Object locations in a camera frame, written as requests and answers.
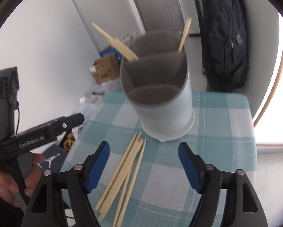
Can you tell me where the wooden chopstick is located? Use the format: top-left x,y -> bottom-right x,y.
95,132 -> 141,211
99,138 -> 142,221
113,138 -> 147,226
95,132 -> 143,219

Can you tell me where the person's left hand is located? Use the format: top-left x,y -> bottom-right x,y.
0,153 -> 46,206

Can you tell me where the navy jordan shoe box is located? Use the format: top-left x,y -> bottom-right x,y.
40,145 -> 67,173

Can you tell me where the brown shoe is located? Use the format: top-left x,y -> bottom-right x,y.
61,132 -> 76,152

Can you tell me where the teal checkered tablecloth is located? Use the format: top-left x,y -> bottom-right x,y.
61,92 -> 257,226

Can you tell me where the white plastic bag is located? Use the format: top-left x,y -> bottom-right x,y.
76,78 -> 121,121

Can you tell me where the brown cardboard box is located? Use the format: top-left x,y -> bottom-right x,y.
89,53 -> 120,84

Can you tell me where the grey divided utensil holder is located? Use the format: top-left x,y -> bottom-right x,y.
120,30 -> 195,142

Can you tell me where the blue cardboard box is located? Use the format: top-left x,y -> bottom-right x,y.
99,46 -> 123,65

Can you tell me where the black backpack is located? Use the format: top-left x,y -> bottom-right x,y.
202,0 -> 249,92

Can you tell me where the grey door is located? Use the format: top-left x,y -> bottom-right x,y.
134,0 -> 184,34

